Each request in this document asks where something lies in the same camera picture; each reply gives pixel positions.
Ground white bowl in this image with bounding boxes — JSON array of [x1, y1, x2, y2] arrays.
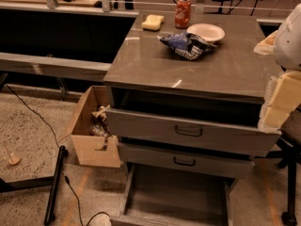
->
[[187, 24, 225, 42]]

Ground cardboard box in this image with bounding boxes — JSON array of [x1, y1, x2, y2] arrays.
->
[[62, 86, 120, 168]]

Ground top grey drawer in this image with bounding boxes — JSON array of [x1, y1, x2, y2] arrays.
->
[[105, 108, 281, 156]]

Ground grey drawer cabinet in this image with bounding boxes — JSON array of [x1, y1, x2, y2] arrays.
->
[[103, 10, 285, 174]]

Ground middle grey drawer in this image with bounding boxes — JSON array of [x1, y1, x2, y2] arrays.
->
[[118, 142, 254, 179]]

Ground yellow sponge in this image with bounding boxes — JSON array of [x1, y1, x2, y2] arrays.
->
[[141, 14, 165, 31]]

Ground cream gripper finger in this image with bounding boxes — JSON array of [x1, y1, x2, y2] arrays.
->
[[258, 71, 301, 134], [254, 31, 277, 56]]

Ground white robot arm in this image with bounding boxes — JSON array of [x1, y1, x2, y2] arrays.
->
[[254, 5, 301, 133]]

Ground black floor cable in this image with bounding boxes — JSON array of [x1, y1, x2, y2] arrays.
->
[[4, 82, 111, 226]]

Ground crumpled wrappers in box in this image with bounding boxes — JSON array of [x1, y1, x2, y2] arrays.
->
[[89, 105, 111, 137]]

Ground black table leg base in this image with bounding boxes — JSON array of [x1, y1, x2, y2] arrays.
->
[[0, 145, 69, 226]]

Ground bottom grey drawer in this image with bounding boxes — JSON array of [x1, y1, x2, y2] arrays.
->
[[110, 164, 233, 226]]

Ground blue chip bag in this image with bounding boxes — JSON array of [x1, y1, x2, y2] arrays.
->
[[158, 32, 217, 60]]

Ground black chair base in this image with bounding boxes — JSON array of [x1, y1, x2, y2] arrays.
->
[[266, 135, 301, 226]]

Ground grey drawer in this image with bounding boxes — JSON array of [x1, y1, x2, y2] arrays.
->
[[110, 164, 233, 226], [118, 142, 254, 179], [105, 108, 281, 156]]

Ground red soda can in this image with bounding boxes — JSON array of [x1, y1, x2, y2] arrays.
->
[[175, 0, 191, 28]]

